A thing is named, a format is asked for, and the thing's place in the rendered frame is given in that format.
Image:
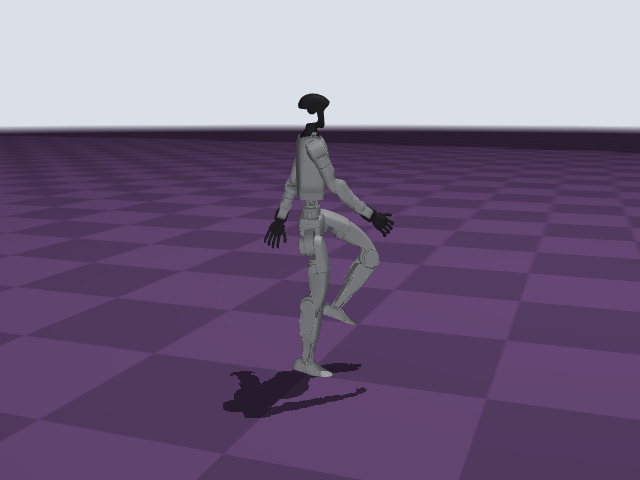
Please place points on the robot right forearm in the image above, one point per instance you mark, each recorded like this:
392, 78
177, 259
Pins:
347, 197

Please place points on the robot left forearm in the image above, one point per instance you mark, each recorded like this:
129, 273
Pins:
288, 197

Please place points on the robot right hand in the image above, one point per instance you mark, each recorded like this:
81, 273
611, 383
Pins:
380, 221

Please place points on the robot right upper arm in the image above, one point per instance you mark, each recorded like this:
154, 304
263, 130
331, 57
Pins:
318, 153

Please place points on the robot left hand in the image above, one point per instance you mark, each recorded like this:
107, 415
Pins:
276, 229

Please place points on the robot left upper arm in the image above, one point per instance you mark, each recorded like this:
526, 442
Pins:
292, 177

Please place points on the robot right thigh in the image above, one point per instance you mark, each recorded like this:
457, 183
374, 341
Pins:
318, 270

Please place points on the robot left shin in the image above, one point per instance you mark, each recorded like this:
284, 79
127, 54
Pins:
353, 281

